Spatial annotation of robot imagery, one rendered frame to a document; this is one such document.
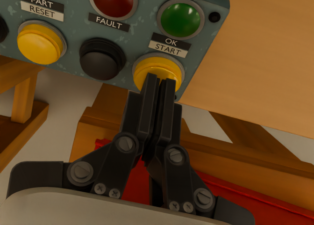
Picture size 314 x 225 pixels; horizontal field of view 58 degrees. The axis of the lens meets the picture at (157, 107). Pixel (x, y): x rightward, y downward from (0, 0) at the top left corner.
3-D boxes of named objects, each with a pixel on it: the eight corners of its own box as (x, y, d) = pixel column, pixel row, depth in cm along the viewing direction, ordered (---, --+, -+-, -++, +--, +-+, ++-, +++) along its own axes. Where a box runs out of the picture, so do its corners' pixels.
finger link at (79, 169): (61, 202, 13) (96, 93, 17) (128, 215, 14) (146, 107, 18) (63, 174, 11) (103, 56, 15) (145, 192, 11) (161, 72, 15)
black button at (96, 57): (118, 75, 18) (115, 88, 17) (81, 64, 18) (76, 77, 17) (126, 47, 16) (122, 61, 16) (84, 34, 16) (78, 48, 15)
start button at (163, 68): (173, 92, 19) (171, 106, 18) (131, 81, 18) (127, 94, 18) (189, 61, 17) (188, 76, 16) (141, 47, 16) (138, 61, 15)
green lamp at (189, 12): (192, 42, 16) (197, 44, 14) (153, 30, 15) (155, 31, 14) (203, 7, 15) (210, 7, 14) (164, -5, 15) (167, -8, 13)
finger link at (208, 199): (132, 216, 14) (149, 107, 18) (194, 228, 14) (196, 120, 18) (149, 192, 11) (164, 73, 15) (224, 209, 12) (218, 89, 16)
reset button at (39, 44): (63, 59, 18) (57, 72, 17) (24, 48, 17) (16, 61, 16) (65, 28, 16) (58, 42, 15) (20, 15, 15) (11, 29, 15)
